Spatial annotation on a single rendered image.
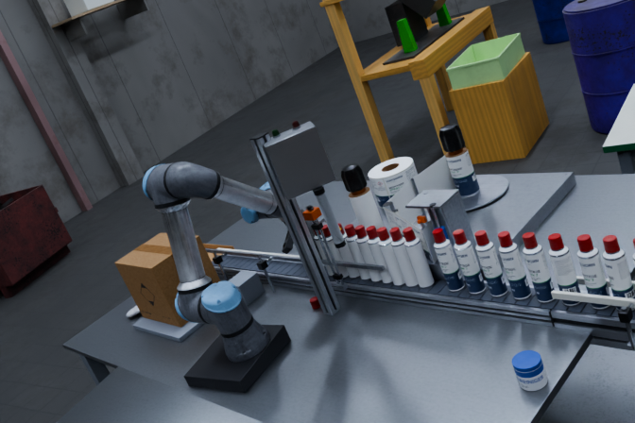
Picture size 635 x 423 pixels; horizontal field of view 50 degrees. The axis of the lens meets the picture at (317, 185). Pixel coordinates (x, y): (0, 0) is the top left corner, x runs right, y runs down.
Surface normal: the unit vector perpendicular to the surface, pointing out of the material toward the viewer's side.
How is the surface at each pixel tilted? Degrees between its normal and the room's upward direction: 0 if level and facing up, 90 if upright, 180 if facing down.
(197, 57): 90
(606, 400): 0
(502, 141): 90
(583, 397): 0
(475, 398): 0
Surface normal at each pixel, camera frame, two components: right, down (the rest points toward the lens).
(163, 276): 0.68, -0.01
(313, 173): 0.19, 0.26
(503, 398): -0.35, -0.88
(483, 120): -0.52, 0.46
